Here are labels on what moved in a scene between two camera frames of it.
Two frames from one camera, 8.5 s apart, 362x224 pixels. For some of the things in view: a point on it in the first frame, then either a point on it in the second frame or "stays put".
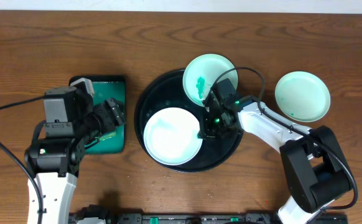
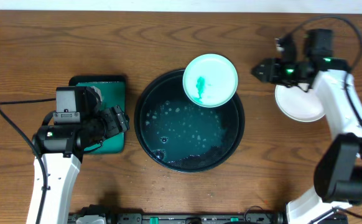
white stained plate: x=170 y=136 → x=298 y=104
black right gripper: x=211 y=116 → x=270 y=70
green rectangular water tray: x=106 y=87 stays put
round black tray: x=168 y=91 stays put
